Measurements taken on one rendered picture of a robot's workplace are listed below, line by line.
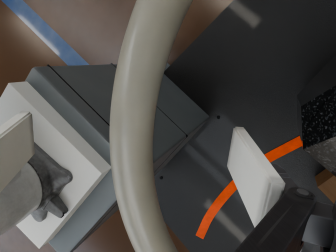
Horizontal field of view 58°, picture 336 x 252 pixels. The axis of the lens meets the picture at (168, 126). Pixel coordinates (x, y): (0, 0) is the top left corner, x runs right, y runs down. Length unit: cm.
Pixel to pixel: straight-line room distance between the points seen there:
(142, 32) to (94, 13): 154
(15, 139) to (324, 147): 75
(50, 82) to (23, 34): 119
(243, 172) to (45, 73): 74
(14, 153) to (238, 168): 13
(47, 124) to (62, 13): 112
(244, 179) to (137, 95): 8
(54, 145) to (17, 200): 16
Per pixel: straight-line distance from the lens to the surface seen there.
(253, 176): 16
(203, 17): 148
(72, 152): 77
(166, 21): 18
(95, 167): 75
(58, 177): 79
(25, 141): 20
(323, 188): 141
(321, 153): 87
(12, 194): 72
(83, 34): 175
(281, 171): 17
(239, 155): 19
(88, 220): 89
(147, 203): 22
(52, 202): 81
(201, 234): 171
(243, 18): 143
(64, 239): 98
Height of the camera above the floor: 143
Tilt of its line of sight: 66 degrees down
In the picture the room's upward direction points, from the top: 121 degrees counter-clockwise
